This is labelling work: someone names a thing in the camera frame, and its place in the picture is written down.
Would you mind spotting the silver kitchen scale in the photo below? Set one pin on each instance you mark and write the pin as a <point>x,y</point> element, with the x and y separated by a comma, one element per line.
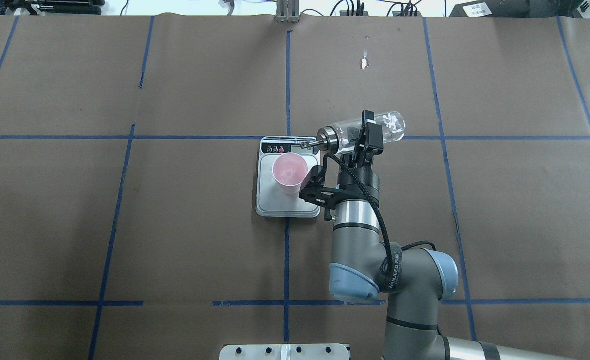
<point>270,200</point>

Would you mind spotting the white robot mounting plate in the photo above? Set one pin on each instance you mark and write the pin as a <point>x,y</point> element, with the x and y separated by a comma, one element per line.
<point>306,351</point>

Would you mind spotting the aluminium frame post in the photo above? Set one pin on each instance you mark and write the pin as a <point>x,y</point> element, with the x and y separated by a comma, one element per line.
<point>288,11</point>

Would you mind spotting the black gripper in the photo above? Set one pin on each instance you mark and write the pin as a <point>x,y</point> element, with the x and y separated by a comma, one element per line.
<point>359,183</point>

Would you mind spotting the black box white label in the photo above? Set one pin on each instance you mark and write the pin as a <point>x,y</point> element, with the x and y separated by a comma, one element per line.
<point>526,9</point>

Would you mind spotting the pink plastic cup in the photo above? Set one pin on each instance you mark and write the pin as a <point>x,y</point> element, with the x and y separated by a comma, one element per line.
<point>289,172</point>

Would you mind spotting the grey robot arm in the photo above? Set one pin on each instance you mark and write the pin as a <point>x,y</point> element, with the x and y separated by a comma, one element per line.
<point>366,263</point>

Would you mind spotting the glass sauce bottle metal spout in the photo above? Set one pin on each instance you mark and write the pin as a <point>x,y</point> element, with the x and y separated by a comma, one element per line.
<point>341,137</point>

